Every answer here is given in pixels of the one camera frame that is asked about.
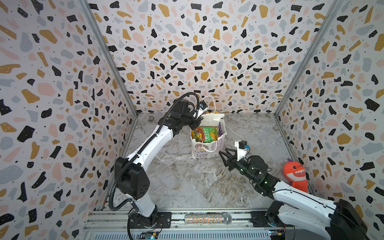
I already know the white printed paper bag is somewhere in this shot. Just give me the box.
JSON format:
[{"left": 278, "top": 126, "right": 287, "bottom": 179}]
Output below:
[{"left": 191, "top": 96, "right": 227, "bottom": 160}]

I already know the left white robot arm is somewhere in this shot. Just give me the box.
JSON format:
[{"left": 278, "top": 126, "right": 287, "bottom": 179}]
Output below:
[{"left": 108, "top": 98, "right": 208, "bottom": 218}]

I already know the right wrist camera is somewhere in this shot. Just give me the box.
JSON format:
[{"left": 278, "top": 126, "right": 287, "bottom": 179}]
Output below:
[{"left": 235, "top": 140, "right": 250, "bottom": 162}]

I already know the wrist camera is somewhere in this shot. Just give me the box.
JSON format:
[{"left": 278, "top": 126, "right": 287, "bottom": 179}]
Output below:
[
  {"left": 235, "top": 140, "right": 250, "bottom": 162},
  {"left": 193, "top": 100, "right": 209, "bottom": 120}
]

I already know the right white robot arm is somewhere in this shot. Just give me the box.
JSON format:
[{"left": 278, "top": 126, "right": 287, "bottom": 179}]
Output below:
[{"left": 219, "top": 149, "right": 368, "bottom": 240}]

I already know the purple snack packet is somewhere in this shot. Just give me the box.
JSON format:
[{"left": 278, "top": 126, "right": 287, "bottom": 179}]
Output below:
[{"left": 218, "top": 123, "right": 223, "bottom": 138}]

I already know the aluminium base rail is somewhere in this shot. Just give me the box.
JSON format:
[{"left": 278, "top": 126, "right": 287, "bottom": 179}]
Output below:
[{"left": 81, "top": 209, "right": 322, "bottom": 240}]

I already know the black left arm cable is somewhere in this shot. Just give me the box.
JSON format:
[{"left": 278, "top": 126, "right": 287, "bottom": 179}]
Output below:
[{"left": 107, "top": 91, "right": 201, "bottom": 212}]

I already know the green corn chips bag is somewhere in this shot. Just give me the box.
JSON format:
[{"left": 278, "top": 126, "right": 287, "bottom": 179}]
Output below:
[{"left": 192, "top": 127, "right": 219, "bottom": 143}]

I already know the aluminium corner post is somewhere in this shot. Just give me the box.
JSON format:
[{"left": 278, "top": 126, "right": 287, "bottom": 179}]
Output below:
[
  {"left": 77, "top": 0, "right": 139, "bottom": 116},
  {"left": 274, "top": 0, "right": 346, "bottom": 116}
]

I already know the glittery cylinder tube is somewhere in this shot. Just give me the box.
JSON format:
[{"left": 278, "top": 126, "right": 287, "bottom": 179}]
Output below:
[{"left": 184, "top": 213, "right": 232, "bottom": 225}]

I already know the aluminium right corner post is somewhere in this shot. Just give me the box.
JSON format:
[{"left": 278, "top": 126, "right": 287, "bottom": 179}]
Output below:
[{"left": 274, "top": 0, "right": 346, "bottom": 116}]

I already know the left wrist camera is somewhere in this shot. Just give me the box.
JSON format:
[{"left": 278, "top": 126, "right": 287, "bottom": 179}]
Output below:
[{"left": 193, "top": 100, "right": 209, "bottom": 120}]

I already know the aluminium left corner post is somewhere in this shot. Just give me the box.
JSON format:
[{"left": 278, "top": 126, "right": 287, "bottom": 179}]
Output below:
[{"left": 77, "top": 0, "right": 139, "bottom": 116}]

